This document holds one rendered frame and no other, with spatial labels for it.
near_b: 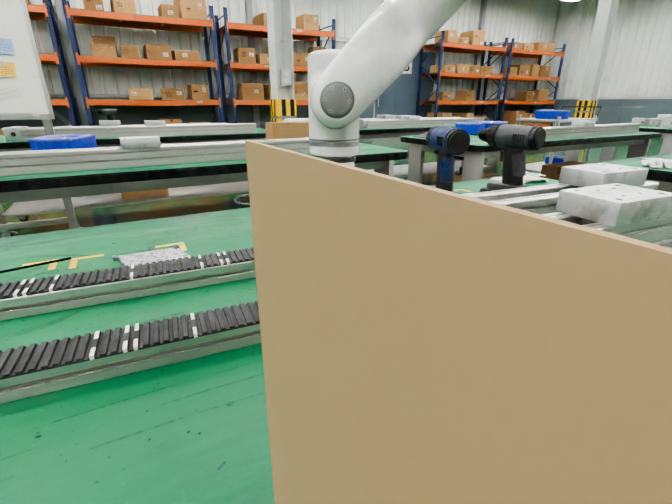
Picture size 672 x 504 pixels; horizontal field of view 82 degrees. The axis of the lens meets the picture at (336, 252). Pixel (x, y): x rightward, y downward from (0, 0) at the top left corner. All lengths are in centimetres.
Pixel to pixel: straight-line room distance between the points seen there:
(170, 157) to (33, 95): 143
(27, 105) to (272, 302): 318
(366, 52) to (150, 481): 52
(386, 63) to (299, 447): 49
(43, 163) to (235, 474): 178
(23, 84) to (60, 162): 134
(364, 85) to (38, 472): 53
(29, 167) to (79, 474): 171
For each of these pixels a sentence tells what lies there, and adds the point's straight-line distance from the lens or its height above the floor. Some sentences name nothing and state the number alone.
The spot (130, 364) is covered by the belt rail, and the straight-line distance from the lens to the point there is 48.
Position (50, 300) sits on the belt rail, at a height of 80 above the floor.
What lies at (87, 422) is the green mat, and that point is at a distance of 45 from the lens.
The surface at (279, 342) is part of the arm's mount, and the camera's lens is 16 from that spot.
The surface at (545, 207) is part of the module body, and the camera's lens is 95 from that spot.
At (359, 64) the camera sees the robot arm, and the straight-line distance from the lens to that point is 57.
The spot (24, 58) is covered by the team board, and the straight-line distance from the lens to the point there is 330.
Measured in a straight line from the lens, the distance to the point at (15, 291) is 68.
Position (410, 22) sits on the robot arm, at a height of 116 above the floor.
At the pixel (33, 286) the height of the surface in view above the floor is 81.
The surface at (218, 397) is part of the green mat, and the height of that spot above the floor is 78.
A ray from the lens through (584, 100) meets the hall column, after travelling 1186.
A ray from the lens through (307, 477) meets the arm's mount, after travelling 18.
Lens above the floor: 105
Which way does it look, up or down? 21 degrees down
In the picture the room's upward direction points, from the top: straight up
